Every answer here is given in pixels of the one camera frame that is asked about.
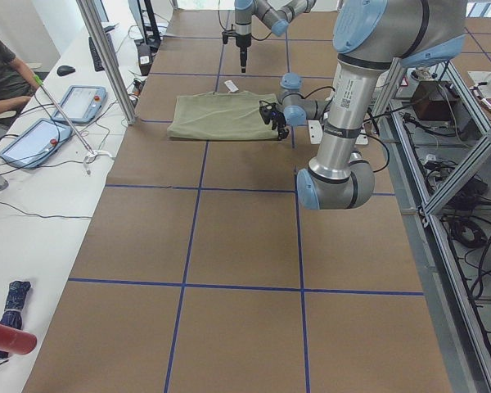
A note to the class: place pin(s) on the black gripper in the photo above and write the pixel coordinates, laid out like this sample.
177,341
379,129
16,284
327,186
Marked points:
277,120
242,44

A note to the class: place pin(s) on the olive green long-sleeve shirt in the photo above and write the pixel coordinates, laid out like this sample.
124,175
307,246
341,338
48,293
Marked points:
221,117

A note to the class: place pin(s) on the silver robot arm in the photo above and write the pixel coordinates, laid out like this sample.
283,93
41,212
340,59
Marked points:
368,35
277,20

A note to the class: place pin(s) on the white paper hang tag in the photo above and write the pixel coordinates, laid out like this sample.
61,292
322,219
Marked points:
232,88

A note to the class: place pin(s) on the black power adapter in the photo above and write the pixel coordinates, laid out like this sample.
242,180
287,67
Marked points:
144,58

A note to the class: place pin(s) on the black keyboard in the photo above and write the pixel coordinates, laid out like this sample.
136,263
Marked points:
96,60

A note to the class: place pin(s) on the blue teach pendant far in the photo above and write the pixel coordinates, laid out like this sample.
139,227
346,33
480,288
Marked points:
83,103

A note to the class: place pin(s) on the blue teach pendant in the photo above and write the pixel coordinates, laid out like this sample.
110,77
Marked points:
36,144
83,103

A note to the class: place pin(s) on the black computer mouse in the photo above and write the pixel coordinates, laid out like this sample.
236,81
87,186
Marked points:
64,70

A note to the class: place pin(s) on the metal rod green tip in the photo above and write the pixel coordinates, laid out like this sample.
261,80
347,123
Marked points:
81,138

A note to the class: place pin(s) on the blue teach pendant near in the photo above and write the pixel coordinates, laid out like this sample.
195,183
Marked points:
36,144

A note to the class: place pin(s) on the seated person in grey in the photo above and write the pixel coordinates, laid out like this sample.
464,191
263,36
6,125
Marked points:
17,81

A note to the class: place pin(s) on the folded dark blue umbrella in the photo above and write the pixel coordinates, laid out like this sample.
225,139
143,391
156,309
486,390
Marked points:
14,305

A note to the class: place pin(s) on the red cylinder bottle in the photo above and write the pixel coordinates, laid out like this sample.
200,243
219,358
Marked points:
16,341

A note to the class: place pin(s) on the aluminium frame column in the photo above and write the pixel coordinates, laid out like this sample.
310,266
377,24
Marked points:
93,24

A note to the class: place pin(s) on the aluminium truss frame right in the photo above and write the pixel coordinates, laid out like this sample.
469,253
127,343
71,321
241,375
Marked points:
440,121

